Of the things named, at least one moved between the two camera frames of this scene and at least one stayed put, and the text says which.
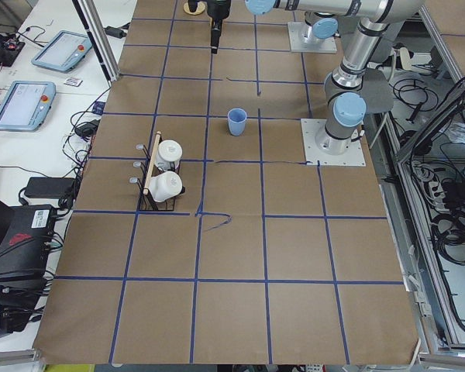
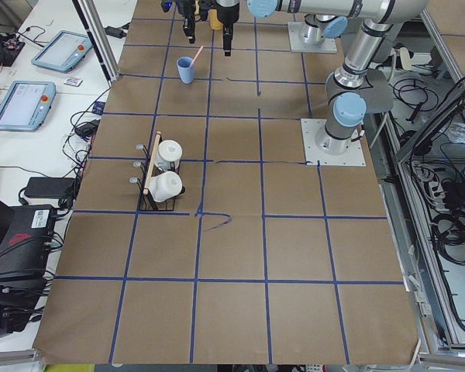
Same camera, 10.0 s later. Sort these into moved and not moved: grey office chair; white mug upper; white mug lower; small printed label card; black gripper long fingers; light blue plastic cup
Moved: light blue plastic cup; black gripper long fingers
Not moved: small printed label card; grey office chair; white mug upper; white mug lower
